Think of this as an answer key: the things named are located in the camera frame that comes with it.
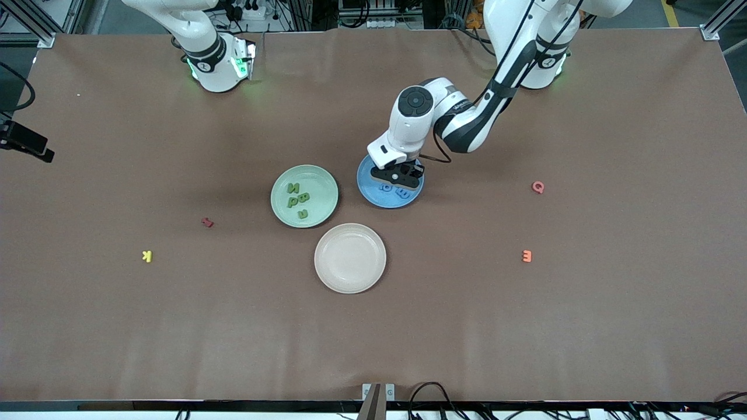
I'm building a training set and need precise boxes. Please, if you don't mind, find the white power strip with plugs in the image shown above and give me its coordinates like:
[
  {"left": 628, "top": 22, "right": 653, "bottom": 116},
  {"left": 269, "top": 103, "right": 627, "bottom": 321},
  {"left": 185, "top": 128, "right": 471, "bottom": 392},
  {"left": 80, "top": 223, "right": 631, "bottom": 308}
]
[{"left": 225, "top": 0, "right": 269, "bottom": 21}]

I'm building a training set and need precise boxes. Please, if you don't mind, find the bag of orange items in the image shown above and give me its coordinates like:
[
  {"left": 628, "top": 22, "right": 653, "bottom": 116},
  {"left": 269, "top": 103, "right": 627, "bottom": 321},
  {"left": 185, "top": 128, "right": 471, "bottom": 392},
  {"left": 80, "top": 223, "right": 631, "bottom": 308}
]
[{"left": 465, "top": 0, "right": 488, "bottom": 30}]

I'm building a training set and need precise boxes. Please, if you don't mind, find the green plate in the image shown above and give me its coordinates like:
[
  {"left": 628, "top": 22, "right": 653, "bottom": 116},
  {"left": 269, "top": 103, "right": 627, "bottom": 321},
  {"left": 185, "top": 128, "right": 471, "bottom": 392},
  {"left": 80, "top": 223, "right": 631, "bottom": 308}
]
[{"left": 270, "top": 164, "right": 340, "bottom": 229}]

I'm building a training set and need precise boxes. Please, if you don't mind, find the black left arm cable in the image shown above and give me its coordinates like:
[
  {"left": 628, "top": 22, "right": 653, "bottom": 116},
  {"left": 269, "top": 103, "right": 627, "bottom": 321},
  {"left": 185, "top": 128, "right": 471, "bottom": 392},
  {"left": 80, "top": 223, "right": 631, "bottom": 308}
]
[{"left": 420, "top": 0, "right": 584, "bottom": 164}]

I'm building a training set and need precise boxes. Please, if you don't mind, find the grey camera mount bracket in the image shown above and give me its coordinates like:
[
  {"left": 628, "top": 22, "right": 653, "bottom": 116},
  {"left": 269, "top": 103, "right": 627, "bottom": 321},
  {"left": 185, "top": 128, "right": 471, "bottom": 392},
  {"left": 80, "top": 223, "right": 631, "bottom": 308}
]
[{"left": 357, "top": 383, "right": 396, "bottom": 420}]

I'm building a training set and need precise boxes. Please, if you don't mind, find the beige plate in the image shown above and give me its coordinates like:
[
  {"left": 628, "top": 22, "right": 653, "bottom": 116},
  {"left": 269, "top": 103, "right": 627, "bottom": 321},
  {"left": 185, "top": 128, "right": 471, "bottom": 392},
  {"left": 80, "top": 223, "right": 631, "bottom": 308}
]
[{"left": 314, "top": 223, "right": 387, "bottom": 294}]

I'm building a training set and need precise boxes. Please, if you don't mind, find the blue plate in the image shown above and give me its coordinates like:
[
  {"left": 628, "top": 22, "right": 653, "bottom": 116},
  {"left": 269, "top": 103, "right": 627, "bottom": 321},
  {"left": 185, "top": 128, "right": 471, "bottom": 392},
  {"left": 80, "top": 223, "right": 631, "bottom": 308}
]
[{"left": 357, "top": 154, "right": 425, "bottom": 209}]

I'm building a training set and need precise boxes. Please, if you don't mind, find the aluminium frame post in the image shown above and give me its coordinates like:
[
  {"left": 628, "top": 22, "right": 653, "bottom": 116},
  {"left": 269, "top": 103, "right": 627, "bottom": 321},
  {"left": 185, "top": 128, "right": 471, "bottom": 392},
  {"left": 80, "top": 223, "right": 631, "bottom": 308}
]
[
  {"left": 12, "top": 0, "right": 57, "bottom": 48},
  {"left": 700, "top": 0, "right": 747, "bottom": 41}
]

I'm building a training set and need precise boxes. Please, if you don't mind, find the black looped cable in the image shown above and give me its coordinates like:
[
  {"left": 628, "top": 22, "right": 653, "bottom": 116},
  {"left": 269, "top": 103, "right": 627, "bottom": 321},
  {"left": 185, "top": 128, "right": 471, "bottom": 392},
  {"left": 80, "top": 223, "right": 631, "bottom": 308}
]
[{"left": 407, "top": 381, "right": 463, "bottom": 420}]

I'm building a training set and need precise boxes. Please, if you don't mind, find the brown table cover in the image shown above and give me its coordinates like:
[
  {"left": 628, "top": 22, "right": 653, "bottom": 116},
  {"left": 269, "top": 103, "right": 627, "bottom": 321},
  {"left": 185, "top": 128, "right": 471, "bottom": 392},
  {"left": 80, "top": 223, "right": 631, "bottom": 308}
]
[{"left": 0, "top": 28, "right": 747, "bottom": 404}]

